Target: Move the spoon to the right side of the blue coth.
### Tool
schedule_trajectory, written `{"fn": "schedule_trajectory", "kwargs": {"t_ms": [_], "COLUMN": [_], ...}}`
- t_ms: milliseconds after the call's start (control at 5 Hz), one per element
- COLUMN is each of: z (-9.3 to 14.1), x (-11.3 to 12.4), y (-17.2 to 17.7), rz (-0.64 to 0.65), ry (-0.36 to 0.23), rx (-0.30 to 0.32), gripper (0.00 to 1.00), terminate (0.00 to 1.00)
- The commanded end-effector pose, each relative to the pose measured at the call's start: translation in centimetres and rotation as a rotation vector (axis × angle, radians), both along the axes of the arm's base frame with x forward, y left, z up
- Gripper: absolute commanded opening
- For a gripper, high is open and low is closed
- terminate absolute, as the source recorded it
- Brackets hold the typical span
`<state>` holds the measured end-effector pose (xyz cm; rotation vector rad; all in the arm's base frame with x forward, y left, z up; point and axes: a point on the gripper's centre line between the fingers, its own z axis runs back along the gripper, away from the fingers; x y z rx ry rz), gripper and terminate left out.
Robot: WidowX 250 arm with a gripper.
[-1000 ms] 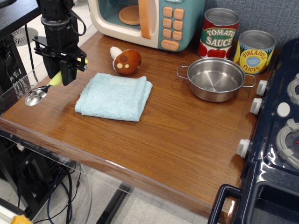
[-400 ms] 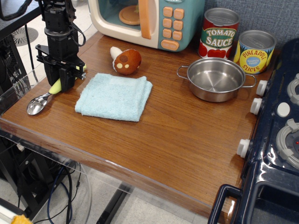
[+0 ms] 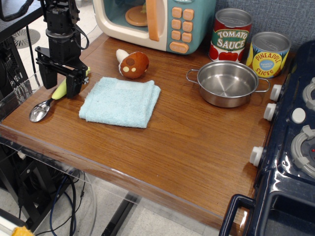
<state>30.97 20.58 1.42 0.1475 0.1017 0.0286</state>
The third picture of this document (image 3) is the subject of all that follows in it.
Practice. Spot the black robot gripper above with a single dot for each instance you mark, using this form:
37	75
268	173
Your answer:
62	57

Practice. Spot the spoon with yellow-green handle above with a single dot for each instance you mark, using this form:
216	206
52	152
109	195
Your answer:
40	110

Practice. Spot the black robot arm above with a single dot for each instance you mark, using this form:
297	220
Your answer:
61	17

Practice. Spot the black side desk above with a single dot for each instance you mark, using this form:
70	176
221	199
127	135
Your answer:
12	71

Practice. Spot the light blue folded cloth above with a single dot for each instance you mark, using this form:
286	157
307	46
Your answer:
121	103

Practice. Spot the brown plush mushroom toy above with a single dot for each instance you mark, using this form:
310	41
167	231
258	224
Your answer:
132	66

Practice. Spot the toy microwave oven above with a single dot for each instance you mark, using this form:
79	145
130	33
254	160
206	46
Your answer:
176	26

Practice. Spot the small stainless steel pot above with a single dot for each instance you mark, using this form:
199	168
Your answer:
227	84

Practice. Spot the tomato sauce can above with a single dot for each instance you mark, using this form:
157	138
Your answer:
230	33

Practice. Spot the pineapple slices can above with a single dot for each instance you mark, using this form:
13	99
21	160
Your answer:
267	54

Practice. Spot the dark blue toy stove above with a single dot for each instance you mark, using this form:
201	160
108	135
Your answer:
284	199

